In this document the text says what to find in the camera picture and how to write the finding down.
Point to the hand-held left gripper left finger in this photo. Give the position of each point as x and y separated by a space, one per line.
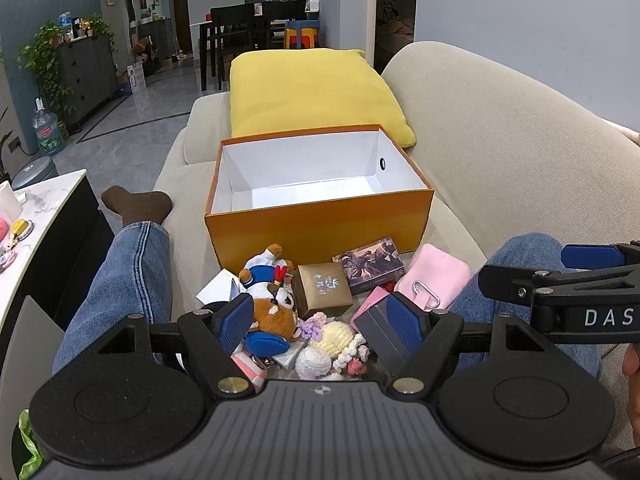
235 320

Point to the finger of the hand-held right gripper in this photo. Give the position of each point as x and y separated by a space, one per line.
505 280
590 256

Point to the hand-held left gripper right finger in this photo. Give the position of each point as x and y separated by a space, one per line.
407 327

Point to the brown raccoon plush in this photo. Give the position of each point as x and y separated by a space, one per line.
272 317

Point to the pink card case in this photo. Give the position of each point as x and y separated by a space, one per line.
370 305

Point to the white plush with striped body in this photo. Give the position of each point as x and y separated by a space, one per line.
247 367

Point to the white blue duck plush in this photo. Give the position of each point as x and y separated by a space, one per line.
262 272

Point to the pink fabric pouch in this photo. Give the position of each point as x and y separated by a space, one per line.
440 270

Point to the purple printed card box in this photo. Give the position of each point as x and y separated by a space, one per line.
370 265

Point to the white pink crochet toy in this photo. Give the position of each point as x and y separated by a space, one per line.
312 364

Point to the small gold box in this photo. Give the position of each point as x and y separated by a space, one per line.
320 292

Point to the orange cardboard box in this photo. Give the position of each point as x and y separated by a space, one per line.
320 230

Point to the person's right hand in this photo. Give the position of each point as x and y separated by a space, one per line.
634 400

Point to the person's right leg in jeans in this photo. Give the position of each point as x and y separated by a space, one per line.
520 249

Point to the white paper booklet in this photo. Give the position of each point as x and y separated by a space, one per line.
220 287

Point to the beige sofa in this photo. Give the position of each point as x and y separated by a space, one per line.
500 135

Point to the brown sock foot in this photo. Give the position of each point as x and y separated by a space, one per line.
140 205

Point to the marble top side table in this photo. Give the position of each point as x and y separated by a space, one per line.
50 205

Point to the small yellow toy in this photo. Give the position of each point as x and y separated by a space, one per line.
21 229

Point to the green plastic bag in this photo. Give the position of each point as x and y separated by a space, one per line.
25 440

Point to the yellow pillow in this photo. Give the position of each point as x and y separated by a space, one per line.
310 90

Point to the grey round bin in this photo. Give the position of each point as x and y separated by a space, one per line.
35 172

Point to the pink round toy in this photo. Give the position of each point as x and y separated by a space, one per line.
4 227

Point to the white cup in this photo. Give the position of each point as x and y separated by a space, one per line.
9 202

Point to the large water jug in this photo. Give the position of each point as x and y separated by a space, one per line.
48 135

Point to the dark grey cabinet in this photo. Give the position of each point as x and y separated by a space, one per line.
87 75

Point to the colourful stacked stools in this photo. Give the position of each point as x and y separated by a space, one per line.
302 35

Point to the dark sideboard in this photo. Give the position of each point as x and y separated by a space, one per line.
160 35

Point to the panda plush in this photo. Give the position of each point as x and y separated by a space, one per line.
389 7

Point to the dining table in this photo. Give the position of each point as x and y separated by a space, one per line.
202 23

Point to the green vine plant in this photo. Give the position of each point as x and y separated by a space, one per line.
42 60

